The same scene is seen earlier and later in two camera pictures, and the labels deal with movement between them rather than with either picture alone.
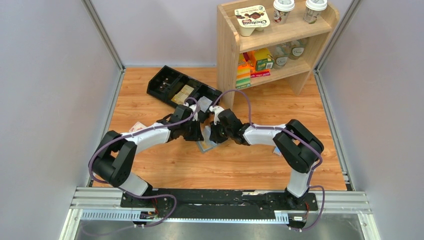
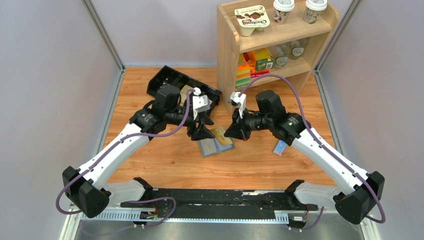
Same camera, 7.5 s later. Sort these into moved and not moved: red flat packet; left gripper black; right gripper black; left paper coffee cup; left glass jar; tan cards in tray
Moved: left gripper black; right gripper black
Not moved: red flat packet; tan cards in tray; left paper coffee cup; left glass jar
